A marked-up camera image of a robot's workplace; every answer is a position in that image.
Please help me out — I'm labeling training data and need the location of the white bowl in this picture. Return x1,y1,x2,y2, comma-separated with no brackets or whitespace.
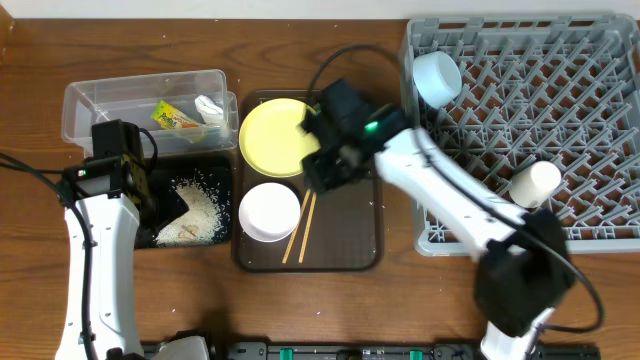
238,182,301,243

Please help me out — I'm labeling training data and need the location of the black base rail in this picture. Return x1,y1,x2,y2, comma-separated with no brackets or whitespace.
209,342,602,360

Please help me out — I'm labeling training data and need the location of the green snack wrapper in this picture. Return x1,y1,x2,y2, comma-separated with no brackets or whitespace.
151,100,201,130

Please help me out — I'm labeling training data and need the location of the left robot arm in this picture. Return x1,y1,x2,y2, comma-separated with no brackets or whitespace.
55,120,211,359

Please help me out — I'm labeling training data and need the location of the dark brown serving tray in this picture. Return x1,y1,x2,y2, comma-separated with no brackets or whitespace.
232,92,384,273

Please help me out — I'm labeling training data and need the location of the grey dishwasher rack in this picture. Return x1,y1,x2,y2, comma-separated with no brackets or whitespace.
401,14,639,254

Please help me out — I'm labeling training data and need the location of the pile of rice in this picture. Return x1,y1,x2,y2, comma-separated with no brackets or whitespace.
156,172,231,247

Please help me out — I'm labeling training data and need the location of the white napkin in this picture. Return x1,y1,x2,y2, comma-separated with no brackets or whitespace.
194,95,224,126

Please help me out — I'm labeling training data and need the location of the brown food scrap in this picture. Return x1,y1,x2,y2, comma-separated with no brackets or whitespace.
178,225,198,241

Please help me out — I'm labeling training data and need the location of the clear plastic bin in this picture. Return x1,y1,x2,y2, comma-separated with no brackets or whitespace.
61,69,239,157

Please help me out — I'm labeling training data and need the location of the black waste tray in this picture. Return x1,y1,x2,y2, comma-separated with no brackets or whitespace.
134,156,233,249

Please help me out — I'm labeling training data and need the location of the light blue bowl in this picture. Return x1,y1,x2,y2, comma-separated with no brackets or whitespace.
412,51,462,108

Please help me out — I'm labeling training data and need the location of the pale green cup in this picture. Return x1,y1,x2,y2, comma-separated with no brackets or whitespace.
509,161,562,208

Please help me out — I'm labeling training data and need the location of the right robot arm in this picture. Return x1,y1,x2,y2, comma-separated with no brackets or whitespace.
300,79,576,359

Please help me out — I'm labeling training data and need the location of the yellow plate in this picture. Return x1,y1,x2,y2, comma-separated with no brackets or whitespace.
239,98,320,178

